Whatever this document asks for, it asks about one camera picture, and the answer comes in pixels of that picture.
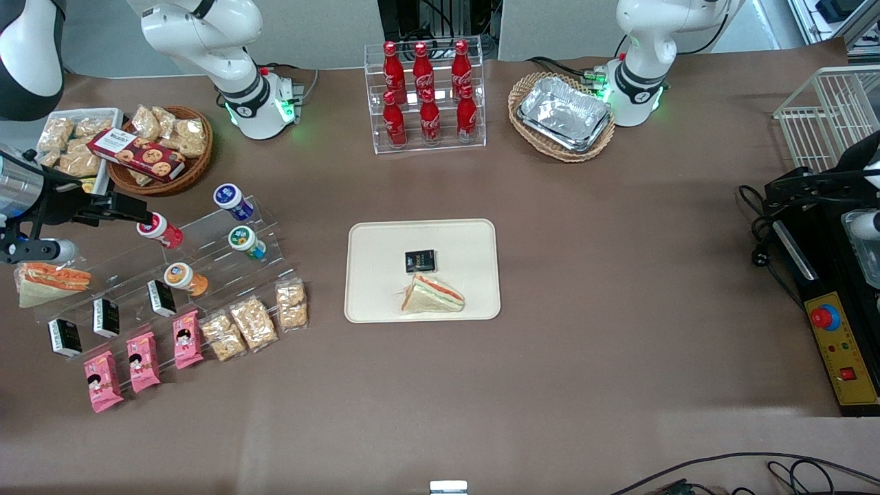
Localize black arm base cable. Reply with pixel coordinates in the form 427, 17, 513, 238
526, 55, 607, 87

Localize black machine power cable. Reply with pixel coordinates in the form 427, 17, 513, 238
739, 184, 805, 310

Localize green gum bottle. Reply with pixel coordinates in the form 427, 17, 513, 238
228, 225, 267, 261

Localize black tray sealing machine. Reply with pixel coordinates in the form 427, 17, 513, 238
763, 131, 880, 417

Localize clear acrylic stepped shelf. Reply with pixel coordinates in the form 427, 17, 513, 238
33, 196, 298, 362

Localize wrapped triangle sandwich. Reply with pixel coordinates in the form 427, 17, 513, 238
401, 272, 465, 315
15, 261, 92, 309

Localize aluminium foil tray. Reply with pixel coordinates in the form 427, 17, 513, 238
516, 76, 613, 153

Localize red cookie box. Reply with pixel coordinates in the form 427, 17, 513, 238
87, 128, 186, 183

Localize clear bag nut cracker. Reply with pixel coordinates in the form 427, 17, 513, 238
200, 311, 248, 363
229, 296, 279, 353
276, 280, 309, 331

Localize pink snack packet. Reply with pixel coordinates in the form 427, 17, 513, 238
126, 331, 162, 394
173, 310, 205, 371
84, 350, 125, 414

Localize dark brown wicker basket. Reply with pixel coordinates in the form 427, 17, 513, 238
107, 105, 214, 198

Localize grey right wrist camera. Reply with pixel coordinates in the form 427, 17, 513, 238
0, 236, 78, 266

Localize blue gum bottle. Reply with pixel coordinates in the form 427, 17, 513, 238
213, 183, 255, 222

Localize orange gum bottle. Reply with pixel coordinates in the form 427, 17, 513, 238
164, 263, 208, 298

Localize white wire basket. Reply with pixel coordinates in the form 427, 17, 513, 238
773, 65, 880, 173

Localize white rectangular plastic tray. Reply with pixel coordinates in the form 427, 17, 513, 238
34, 108, 124, 197

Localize silver sealer mould tray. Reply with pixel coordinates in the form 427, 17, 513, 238
842, 210, 880, 289

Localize light tan wicker basket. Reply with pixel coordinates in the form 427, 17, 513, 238
507, 71, 617, 164

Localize long black cable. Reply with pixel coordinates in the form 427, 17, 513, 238
608, 452, 880, 495

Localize black equipment with cables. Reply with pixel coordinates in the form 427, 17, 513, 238
377, 0, 504, 43

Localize aluminium frame rack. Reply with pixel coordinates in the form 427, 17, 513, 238
787, 0, 880, 66

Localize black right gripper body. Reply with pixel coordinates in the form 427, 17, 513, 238
26, 174, 116, 229

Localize black and white carton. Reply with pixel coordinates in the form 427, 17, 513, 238
146, 279, 177, 318
48, 318, 83, 358
92, 297, 121, 338

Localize looped black cable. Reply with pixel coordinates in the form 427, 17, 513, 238
767, 459, 829, 495

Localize clear acrylic bottle rack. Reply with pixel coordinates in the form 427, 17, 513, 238
364, 36, 487, 155

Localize red cola bottle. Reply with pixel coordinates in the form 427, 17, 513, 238
452, 39, 474, 97
382, 91, 408, 147
383, 41, 406, 104
456, 84, 478, 142
419, 88, 441, 144
412, 41, 435, 101

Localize grey arm base cable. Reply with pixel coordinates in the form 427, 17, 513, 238
258, 63, 320, 126

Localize beige plastic serving tray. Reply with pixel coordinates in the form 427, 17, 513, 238
344, 219, 501, 324

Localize red gum bottle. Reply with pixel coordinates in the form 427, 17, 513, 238
136, 212, 184, 250

